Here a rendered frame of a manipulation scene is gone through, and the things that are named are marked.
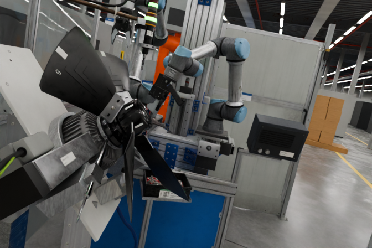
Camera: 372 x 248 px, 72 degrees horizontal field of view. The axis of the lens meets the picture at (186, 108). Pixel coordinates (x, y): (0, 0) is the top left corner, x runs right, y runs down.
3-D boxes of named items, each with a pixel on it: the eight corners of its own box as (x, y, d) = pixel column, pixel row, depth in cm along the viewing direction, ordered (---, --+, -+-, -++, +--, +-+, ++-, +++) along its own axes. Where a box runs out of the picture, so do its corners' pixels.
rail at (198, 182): (72, 165, 139) (74, 151, 138) (76, 163, 143) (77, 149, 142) (234, 197, 139) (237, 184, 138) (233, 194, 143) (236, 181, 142)
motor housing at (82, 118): (79, 190, 82) (114, 171, 81) (41, 128, 80) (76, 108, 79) (104, 165, 105) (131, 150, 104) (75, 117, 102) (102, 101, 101)
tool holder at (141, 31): (135, 44, 90) (140, 16, 89) (128, 44, 96) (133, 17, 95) (158, 50, 95) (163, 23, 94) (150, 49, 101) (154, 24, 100)
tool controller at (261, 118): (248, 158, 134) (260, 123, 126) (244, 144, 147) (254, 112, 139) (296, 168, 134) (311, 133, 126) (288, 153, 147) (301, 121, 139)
